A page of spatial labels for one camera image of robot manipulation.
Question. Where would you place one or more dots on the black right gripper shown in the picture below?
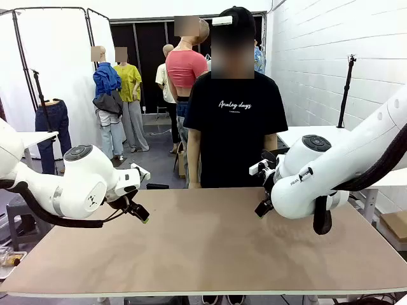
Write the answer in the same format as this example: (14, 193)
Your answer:
(268, 184)

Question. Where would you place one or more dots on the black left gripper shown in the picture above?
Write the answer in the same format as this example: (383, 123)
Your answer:
(122, 198)

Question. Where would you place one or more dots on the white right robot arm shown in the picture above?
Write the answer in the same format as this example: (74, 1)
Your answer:
(302, 190)

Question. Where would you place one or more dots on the person's right forearm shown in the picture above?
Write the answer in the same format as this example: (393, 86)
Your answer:
(194, 168)

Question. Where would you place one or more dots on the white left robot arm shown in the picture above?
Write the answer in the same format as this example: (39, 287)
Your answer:
(79, 181)

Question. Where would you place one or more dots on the small black flat device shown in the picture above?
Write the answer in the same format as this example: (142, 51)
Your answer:
(157, 186)

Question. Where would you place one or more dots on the person's left black shoe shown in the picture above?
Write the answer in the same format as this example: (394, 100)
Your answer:
(236, 300)

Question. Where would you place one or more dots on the person's black shoe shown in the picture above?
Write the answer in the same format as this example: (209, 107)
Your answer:
(210, 300)
(236, 300)

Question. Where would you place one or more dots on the person's right black shoe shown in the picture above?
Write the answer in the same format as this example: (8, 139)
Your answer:
(210, 300)

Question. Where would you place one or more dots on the grey plastic stool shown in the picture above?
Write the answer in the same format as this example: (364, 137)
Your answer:
(19, 216)

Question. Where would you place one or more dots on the mannequin legs in dark jeans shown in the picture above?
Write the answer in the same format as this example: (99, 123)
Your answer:
(58, 117)

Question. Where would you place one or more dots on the small white table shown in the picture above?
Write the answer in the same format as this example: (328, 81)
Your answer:
(35, 137)

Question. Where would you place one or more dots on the mannequin in yellow shirt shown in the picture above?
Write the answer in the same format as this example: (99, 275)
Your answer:
(128, 82)

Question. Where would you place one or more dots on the brown cardboard box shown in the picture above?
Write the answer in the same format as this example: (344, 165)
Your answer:
(395, 225)

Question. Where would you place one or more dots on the clear tray with snacks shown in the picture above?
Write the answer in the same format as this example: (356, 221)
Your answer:
(11, 262)

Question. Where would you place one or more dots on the mannequin in blue shirt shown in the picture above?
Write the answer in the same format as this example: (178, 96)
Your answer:
(106, 79)

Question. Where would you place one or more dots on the mannequin in patterned shirt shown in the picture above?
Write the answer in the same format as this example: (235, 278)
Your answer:
(260, 60)

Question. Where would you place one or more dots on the mannequin in pink top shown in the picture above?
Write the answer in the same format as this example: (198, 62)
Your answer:
(184, 66)

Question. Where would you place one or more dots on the black light stand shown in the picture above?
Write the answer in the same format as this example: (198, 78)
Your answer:
(41, 95)

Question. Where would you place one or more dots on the large white backdrop panel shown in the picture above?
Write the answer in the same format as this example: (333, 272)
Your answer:
(57, 47)

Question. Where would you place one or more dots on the narrow white backdrop panel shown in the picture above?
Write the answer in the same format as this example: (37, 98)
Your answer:
(100, 31)

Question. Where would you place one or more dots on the black cap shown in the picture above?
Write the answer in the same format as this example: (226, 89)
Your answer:
(241, 19)

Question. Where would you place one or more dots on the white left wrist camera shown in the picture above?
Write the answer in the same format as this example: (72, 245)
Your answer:
(141, 173)

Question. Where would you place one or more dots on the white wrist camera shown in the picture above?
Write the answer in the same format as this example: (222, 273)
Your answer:
(141, 173)
(256, 168)

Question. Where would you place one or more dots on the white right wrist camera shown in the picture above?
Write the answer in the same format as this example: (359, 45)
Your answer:
(256, 168)

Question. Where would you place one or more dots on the black camera tripod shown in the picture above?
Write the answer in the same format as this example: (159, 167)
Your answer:
(346, 89)

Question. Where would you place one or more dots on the white head-mounted camera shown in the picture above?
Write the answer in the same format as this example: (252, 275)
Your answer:
(222, 20)

